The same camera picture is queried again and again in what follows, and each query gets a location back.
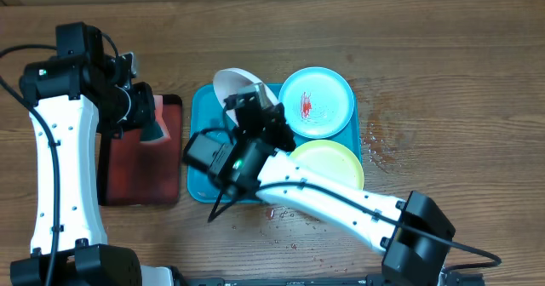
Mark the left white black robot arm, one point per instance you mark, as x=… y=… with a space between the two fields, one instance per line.
x=77 y=94

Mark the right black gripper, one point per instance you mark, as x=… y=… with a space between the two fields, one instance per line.
x=278 y=120

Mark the black tray with red water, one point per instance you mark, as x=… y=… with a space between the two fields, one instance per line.
x=136 y=172

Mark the white plate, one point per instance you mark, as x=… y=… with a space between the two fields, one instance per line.
x=232 y=88

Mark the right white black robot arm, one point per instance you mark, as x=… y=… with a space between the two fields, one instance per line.
x=413 y=236

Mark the yellow-green plate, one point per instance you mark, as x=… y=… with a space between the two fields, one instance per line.
x=331 y=159

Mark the light blue plate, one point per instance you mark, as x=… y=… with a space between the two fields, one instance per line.
x=318 y=102

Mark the teal plastic serving tray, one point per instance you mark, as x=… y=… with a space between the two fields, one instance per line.
x=206 y=113

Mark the dark green sponge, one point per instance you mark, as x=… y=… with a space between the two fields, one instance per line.
x=152 y=132

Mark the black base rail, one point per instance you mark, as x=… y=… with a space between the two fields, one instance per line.
x=453 y=279

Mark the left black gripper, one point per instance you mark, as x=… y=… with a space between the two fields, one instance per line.
x=144 y=97

